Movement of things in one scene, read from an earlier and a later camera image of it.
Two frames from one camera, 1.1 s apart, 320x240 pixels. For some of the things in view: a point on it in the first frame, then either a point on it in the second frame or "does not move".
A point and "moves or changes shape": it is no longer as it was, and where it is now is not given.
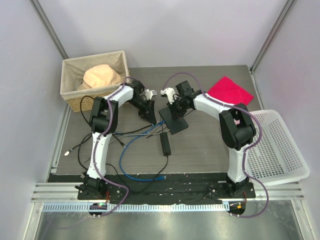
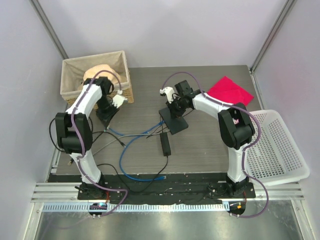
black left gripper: (149, 112) to (106, 118)
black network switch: (174, 125) does not move
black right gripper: (175, 114) does not move
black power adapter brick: (165, 143) does not move
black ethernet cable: (67, 152) moves or changes shape
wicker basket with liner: (73, 71) does not move
